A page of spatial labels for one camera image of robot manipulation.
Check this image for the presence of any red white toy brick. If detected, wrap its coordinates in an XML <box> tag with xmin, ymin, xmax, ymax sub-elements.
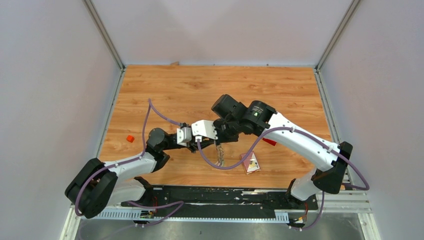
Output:
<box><xmin>262</xmin><ymin>138</ymin><xmax>277</xmax><ymax>146</ymax></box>

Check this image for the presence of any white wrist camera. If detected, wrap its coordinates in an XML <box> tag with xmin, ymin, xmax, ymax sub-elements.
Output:
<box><xmin>191</xmin><ymin>120</ymin><xmax>218</xmax><ymax>142</ymax></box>
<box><xmin>176</xmin><ymin>123</ymin><xmax>193</xmax><ymax>147</ymax></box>

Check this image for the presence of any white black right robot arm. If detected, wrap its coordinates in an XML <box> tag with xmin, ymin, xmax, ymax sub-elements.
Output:
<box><xmin>211</xmin><ymin>94</ymin><xmax>353</xmax><ymax>209</ymax></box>

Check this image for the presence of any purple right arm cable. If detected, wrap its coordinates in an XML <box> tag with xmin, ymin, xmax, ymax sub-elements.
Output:
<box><xmin>196</xmin><ymin>126</ymin><xmax>371</xmax><ymax>231</ymax></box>

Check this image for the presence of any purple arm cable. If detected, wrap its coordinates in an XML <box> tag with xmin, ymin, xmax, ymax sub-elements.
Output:
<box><xmin>196</xmin><ymin>126</ymin><xmax>371</xmax><ymax>231</ymax></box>
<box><xmin>74</xmin><ymin>98</ymin><xmax>188</xmax><ymax>240</ymax></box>

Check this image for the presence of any small orange brick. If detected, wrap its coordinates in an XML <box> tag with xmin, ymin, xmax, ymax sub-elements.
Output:
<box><xmin>126</xmin><ymin>135</ymin><xmax>135</xmax><ymax>143</ymax></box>

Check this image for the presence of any playing card box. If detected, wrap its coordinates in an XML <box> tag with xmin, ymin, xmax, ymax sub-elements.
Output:
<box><xmin>242</xmin><ymin>151</ymin><xmax>261</xmax><ymax>175</ymax></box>

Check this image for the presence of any aluminium frame rail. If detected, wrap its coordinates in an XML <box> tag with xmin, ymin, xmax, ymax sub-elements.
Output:
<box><xmin>316</xmin><ymin>189</ymin><xmax>372</xmax><ymax>214</ymax></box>

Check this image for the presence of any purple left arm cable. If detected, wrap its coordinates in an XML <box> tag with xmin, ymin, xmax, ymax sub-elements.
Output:
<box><xmin>74</xmin><ymin>98</ymin><xmax>188</xmax><ymax>240</ymax></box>

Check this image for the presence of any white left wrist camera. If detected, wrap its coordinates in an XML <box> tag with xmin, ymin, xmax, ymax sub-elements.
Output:
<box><xmin>176</xmin><ymin>123</ymin><xmax>193</xmax><ymax>147</ymax></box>

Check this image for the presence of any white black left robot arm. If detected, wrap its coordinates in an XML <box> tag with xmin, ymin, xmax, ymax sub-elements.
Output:
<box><xmin>64</xmin><ymin>120</ymin><xmax>218</xmax><ymax>219</ymax></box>

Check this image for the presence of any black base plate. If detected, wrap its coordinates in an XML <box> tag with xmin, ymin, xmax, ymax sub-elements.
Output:
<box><xmin>137</xmin><ymin>185</ymin><xmax>319</xmax><ymax>218</ymax></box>

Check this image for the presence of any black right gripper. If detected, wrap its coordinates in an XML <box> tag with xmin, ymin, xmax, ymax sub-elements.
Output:
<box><xmin>207</xmin><ymin>118</ymin><xmax>241</xmax><ymax>146</ymax></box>

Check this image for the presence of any slotted white cable duct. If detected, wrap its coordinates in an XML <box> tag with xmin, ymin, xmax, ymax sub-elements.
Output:
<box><xmin>93</xmin><ymin>208</ymin><xmax>290</xmax><ymax>224</ymax></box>

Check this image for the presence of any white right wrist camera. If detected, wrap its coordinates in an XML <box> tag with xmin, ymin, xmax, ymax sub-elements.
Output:
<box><xmin>191</xmin><ymin>120</ymin><xmax>218</xmax><ymax>142</ymax></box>

